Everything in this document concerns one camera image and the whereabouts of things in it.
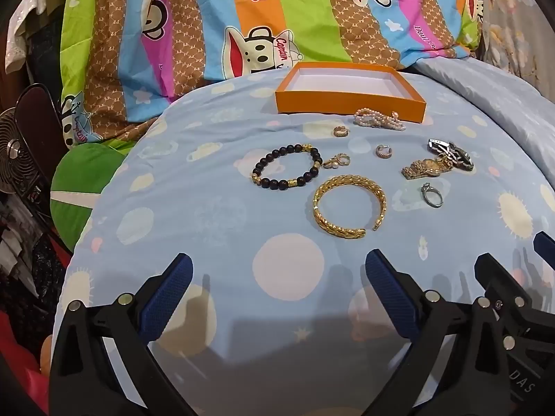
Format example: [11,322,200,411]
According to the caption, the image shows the red cloth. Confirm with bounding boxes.
[0,310,52,414]

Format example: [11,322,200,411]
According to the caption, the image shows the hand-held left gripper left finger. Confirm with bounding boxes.
[49,252,194,416]

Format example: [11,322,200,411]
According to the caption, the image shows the orange cardboard box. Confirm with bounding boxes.
[275,63,428,123]

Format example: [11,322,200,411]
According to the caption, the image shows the pile of dark clothes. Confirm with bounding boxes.
[0,193,68,326]

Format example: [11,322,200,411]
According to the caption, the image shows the green cushion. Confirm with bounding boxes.
[50,142,133,253]

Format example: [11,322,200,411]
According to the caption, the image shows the hanging clothes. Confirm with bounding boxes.
[0,0,72,89]

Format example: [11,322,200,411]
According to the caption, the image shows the light blue satin quilt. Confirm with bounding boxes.
[414,58,555,183]

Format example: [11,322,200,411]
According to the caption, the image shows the floral curtain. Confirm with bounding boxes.
[477,0,555,92]

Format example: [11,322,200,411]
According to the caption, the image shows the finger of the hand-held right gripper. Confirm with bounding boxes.
[533,231,555,271]
[474,253,536,313]

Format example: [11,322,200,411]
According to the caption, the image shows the gold woven bangle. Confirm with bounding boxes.
[313,174,387,238]

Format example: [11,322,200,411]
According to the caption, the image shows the small black fan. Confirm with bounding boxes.
[0,109,41,196]

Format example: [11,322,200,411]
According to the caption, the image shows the pearl bracelet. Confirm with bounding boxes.
[353,109,407,131]

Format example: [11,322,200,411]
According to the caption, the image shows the black bead bracelet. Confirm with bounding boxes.
[252,144,324,190]

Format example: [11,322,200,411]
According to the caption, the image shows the black and silver bracelet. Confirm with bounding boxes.
[428,139,474,172]

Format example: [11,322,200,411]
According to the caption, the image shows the colourful striped cartoon blanket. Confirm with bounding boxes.
[61,0,485,148]

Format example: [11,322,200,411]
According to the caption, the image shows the gold wristwatch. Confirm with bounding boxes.
[401,154,454,180]

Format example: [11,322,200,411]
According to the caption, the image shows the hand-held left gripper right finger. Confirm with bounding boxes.
[365,249,513,416]

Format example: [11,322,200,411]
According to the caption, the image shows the silver stone ring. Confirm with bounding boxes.
[420,182,443,208]

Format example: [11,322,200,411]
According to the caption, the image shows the dark chair back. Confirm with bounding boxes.
[14,84,63,193]

